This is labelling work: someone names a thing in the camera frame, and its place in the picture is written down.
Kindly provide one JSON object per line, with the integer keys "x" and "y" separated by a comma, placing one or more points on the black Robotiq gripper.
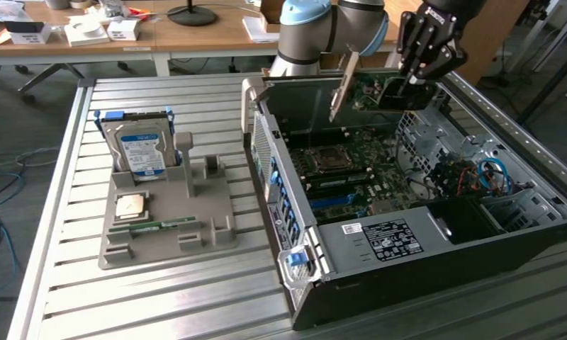
{"x": 435, "y": 35}

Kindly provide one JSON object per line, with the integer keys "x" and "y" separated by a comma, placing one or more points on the green graphics card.
{"x": 368, "y": 88}

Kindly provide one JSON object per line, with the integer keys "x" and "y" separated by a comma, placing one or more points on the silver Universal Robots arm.
{"x": 307, "y": 39}

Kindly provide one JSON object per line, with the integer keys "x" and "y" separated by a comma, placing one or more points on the wooden cabinet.
{"x": 500, "y": 35}

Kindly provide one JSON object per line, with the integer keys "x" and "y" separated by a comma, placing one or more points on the black metal pole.
{"x": 552, "y": 79}

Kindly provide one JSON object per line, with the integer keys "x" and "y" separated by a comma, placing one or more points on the perforated metal drive cage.
{"x": 429, "y": 141}

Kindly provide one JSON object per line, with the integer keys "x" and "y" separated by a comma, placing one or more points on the brown cardboard box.
{"x": 269, "y": 14}

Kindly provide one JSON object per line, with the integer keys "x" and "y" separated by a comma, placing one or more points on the white paper stack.
{"x": 257, "y": 32}

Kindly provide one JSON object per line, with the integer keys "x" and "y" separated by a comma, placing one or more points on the green motherboard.
{"x": 383, "y": 170}

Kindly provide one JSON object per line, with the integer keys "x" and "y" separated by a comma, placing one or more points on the metal CPU socket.
{"x": 331, "y": 159}

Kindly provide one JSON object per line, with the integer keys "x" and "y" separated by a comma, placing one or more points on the installed RAM stick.
{"x": 340, "y": 180}

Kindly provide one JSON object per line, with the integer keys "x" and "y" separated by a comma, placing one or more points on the wooden office desk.
{"x": 52, "y": 49}
{"x": 208, "y": 39}

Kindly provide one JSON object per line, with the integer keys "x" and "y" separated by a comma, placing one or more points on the black round lamp base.
{"x": 190, "y": 17}

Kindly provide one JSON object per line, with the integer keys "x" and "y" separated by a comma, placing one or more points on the long expansion slot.
{"x": 332, "y": 202}

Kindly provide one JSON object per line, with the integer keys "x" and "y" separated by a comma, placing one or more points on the metal disk bay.
{"x": 524, "y": 209}

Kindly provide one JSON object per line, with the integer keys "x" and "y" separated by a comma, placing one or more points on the small orange object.
{"x": 138, "y": 13}

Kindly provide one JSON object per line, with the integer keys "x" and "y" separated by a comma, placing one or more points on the grey power supply unit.
{"x": 340, "y": 248}

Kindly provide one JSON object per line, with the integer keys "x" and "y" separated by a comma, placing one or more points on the small white labelled box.
{"x": 122, "y": 32}

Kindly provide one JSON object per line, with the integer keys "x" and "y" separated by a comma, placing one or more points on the blue case release latch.
{"x": 296, "y": 258}

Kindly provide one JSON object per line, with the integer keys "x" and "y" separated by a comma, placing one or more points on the black open PC case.
{"x": 405, "y": 283}

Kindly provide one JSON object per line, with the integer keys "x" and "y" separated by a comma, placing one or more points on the hard disk in blue carrier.
{"x": 136, "y": 148}

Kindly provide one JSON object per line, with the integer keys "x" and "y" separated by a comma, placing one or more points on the flat white box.
{"x": 86, "y": 40}

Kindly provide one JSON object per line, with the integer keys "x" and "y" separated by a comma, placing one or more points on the white tape roll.
{"x": 82, "y": 26}

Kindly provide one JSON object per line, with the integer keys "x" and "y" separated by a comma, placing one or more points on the beige tape roll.
{"x": 81, "y": 3}

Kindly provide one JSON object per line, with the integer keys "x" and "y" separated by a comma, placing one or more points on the green RAM stick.
{"x": 160, "y": 224}

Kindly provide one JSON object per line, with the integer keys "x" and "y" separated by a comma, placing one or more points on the grey cup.
{"x": 56, "y": 3}

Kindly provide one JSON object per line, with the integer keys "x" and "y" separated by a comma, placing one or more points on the CPU chip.
{"x": 129, "y": 207}

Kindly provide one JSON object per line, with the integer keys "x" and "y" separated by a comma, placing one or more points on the grey parts rack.
{"x": 169, "y": 248}

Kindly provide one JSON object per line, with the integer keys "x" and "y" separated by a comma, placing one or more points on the white box with black insert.
{"x": 27, "y": 37}

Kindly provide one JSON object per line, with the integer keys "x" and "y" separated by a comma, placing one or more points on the clear plastic bag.
{"x": 1, "y": 10}

